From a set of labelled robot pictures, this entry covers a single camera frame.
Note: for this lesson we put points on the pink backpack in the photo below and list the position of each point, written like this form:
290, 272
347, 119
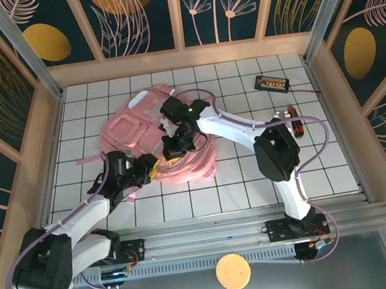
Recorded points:
131, 127

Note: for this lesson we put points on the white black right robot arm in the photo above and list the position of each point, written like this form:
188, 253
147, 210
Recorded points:
229, 126

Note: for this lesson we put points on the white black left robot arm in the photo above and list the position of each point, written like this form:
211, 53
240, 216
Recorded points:
82, 214

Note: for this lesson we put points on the black charger board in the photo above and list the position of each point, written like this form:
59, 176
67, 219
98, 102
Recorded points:
272, 83

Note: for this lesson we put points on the silver metal block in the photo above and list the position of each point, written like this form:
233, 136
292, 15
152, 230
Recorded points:
282, 115

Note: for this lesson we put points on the round yellow cork disc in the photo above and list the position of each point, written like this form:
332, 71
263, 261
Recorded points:
233, 271

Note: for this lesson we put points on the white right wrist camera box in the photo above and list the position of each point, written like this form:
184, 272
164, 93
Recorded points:
165, 126

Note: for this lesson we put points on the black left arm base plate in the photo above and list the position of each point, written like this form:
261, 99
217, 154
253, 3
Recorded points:
135, 248

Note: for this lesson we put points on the aluminium mounting rail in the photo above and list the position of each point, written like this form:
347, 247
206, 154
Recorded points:
204, 236

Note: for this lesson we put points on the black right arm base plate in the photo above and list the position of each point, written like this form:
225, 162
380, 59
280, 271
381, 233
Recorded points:
277, 229

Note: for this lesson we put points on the aluminium frame post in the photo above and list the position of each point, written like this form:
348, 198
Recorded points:
324, 12
26, 52

